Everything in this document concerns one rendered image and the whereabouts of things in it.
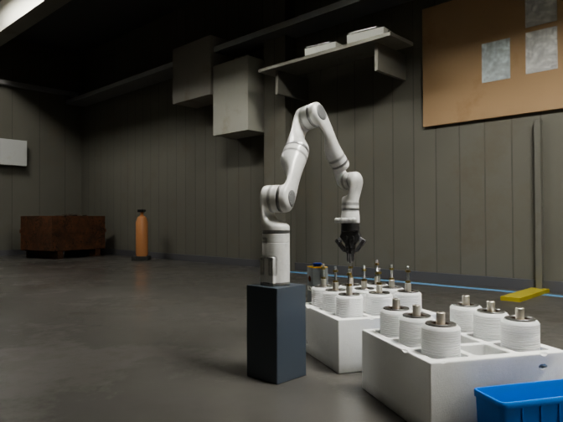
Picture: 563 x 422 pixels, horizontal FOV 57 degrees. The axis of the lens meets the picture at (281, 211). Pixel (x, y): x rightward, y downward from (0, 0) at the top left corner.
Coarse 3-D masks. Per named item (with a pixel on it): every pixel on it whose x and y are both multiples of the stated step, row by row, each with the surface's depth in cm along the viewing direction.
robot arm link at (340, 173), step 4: (348, 160) 206; (344, 164) 204; (348, 164) 205; (336, 168) 205; (340, 168) 204; (344, 168) 204; (336, 172) 207; (340, 172) 209; (344, 172) 211; (348, 172) 209; (336, 176) 208; (340, 176) 210; (344, 176) 209; (336, 180) 210; (340, 180) 210; (344, 180) 208; (340, 184) 210; (344, 184) 209; (344, 188) 211; (348, 188) 210
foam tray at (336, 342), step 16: (320, 320) 189; (336, 320) 175; (352, 320) 176; (368, 320) 177; (320, 336) 189; (336, 336) 175; (352, 336) 175; (320, 352) 189; (336, 352) 175; (352, 352) 175; (336, 368) 175; (352, 368) 175
